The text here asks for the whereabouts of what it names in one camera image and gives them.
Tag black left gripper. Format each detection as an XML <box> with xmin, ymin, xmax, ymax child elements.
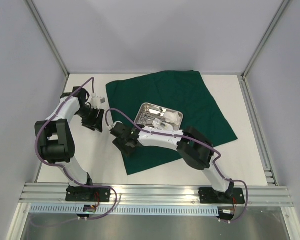
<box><xmin>75</xmin><ymin>106</ymin><xmax>104</xmax><ymax>133</ymax></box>

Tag stainless steel instrument tray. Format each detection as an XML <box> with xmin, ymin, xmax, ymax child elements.
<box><xmin>134</xmin><ymin>102</ymin><xmax>183</xmax><ymax>131</ymax></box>

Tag clear suture packet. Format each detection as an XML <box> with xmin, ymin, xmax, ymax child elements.
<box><xmin>152</xmin><ymin>118</ymin><xmax>173</xmax><ymax>131</ymax></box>

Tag white gauze pad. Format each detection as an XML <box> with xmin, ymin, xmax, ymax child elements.
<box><xmin>163</xmin><ymin>111</ymin><xmax>179</xmax><ymax>124</ymax></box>

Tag dark green surgical drape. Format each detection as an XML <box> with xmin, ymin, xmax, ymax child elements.
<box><xmin>105</xmin><ymin>70</ymin><xmax>238</xmax><ymax>176</ymax></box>

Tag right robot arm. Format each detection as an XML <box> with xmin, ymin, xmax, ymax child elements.
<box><xmin>109</xmin><ymin>122</ymin><xmax>234</xmax><ymax>203</ymax></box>

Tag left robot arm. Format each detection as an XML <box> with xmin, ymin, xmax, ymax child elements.
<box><xmin>34</xmin><ymin>87</ymin><xmax>105</xmax><ymax>201</ymax></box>

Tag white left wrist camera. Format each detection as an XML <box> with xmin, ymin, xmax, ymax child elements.
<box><xmin>90</xmin><ymin>93</ymin><xmax>105</xmax><ymax>109</ymax></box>

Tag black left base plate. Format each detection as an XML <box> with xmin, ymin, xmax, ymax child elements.
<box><xmin>65</xmin><ymin>186</ymin><xmax>110</xmax><ymax>203</ymax></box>

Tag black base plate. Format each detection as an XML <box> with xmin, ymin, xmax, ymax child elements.
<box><xmin>198</xmin><ymin>187</ymin><xmax>245</xmax><ymax>204</ymax></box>
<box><xmin>65</xmin><ymin>186</ymin><xmax>110</xmax><ymax>203</ymax></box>

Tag aluminium front rail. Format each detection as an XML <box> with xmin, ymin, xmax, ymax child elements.
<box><xmin>19</xmin><ymin>183</ymin><xmax>293</xmax><ymax>207</ymax></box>

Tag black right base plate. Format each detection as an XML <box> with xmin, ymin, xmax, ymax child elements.
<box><xmin>198</xmin><ymin>187</ymin><xmax>245</xmax><ymax>204</ymax></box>

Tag slotted white cable duct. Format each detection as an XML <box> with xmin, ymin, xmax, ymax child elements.
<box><xmin>29</xmin><ymin>203</ymin><xmax>219</xmax><ymax>217</ymax></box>

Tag left aluminium frame post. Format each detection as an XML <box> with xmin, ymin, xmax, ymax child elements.
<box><xmin>24</xmin><ymin>0</ymin><xmax>69</xmax><ymax>79</ymax></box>

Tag aluminium frame post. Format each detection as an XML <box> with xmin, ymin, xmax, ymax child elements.
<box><xmin>241</xmin><ymin>0</ymin><xmax>292</xmax><ymax>80</ymax></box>
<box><xmin>24</xmin><ymin>0</ymin><xmax>69</xmax><ymax>79</ymax></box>

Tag right aluminium frame post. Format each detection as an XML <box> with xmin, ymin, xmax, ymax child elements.
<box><xmin>241</xmin><ymin>0</ymin><xmax>292</xmax><ymax>80</ymax></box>

